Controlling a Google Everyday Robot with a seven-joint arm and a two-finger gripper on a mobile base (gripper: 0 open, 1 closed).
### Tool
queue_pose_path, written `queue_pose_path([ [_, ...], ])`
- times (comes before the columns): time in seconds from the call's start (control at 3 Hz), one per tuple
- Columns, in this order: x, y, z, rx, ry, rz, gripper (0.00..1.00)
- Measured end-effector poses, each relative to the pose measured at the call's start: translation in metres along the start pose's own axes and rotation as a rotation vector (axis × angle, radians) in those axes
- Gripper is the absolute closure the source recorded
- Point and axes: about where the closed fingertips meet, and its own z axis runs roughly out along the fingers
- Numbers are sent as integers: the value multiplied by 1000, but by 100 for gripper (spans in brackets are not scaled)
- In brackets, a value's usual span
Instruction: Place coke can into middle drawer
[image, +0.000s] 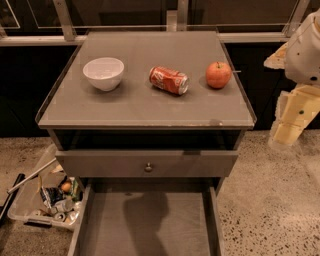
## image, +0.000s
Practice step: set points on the open grey middle drawer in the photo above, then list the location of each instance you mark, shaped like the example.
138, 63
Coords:
148, 218

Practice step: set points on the grey metal rod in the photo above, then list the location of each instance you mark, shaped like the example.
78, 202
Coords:
34, 174

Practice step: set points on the black flat bar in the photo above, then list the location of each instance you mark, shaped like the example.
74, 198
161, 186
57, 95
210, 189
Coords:
10, 197

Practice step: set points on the metal window railing frame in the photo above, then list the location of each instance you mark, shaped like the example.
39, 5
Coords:
67, 22

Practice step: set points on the white ceramic bowl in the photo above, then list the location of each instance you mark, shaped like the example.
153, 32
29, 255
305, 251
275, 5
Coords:
104, 73

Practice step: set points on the red apple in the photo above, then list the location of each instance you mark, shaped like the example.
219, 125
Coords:
218, 74

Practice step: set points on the orange fruit in bin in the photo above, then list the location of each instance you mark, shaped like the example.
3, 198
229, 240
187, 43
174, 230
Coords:
66, 186

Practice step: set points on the clear plastic storage bin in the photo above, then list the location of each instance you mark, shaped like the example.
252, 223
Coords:
28, 206

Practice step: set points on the round metal drawer knob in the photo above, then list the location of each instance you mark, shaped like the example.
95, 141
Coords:
148, 168

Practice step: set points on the grey drawer cabinet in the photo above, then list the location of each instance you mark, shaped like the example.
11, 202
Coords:
136, 115

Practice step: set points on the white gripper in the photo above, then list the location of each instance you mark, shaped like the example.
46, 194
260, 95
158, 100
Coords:
304, 58

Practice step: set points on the closed grey top drawer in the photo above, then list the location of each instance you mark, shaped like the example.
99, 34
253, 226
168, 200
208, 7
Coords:
131, 163

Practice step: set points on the crumpled snack bag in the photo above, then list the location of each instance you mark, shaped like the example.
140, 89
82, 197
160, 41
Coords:
51, 195

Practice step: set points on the red coke can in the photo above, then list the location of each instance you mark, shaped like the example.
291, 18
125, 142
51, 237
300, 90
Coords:
169, 80

